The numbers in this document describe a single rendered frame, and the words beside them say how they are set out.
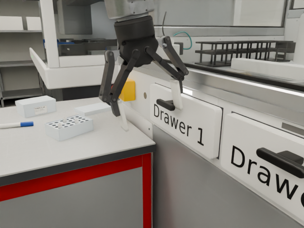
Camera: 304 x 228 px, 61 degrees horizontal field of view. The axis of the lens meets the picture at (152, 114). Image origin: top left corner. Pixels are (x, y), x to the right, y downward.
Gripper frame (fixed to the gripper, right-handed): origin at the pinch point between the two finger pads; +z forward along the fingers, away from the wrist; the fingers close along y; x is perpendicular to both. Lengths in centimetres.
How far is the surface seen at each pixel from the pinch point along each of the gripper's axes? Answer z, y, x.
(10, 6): -59, -19, 427
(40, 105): 6, -22, 57
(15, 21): -35, -20, 389
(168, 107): 0.2, 4.6, 0.4
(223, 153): 6.5, 7.0, -14.5
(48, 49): -12, -11, 83
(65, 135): 9.2, -17.8, 27.4
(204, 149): 8.3, 6.6, -8.7
